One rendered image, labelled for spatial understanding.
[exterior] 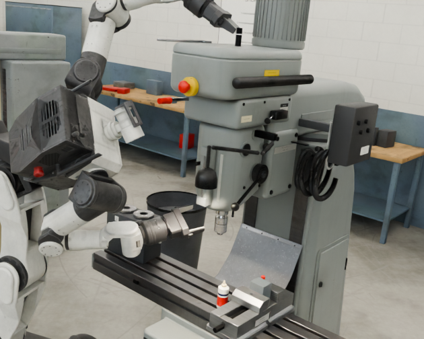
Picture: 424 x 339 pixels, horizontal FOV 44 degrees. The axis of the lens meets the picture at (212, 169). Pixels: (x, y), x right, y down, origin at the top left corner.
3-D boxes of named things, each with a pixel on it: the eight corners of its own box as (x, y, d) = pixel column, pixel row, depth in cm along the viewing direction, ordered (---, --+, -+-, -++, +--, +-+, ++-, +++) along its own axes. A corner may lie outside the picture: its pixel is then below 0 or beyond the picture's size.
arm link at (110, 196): (68, 218, 163) (99, 200, 157) (64, 192, 166) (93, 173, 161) (96, 222, 172) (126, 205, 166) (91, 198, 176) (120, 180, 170)
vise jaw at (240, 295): (258, 314, 182) (260, 303, 181) (231, 300, 189) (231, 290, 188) (268, 308, 186) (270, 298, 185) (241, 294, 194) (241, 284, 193)
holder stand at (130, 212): (143, 264, 226) (145, 220, 221) (105, 249, 237) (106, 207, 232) (160, 255, 236) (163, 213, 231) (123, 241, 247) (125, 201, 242)
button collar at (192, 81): (194, 97, 165) (195, 78, 163) (180, 95, 168) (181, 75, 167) (198, 97, 166) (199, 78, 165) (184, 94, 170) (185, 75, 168)
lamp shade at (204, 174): (192, 187, 168) (194, 169, 166) (196, 181, 175) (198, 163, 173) (215, 190, 167) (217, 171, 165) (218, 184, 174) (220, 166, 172)
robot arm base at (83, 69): (61, 89, 172) (97, 95, 174) (68, 54, 175) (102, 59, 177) (66, 105, 187) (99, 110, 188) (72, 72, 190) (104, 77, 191)
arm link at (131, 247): (155, 229, 180) (124, 239, 176) (157, 252, 186) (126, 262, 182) (144, 210, 188) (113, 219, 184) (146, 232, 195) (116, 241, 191)
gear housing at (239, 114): (237, 130, 171) (239, 100, 168) (182, 118, 185) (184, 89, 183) (291, 122, 196) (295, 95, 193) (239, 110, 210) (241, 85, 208)
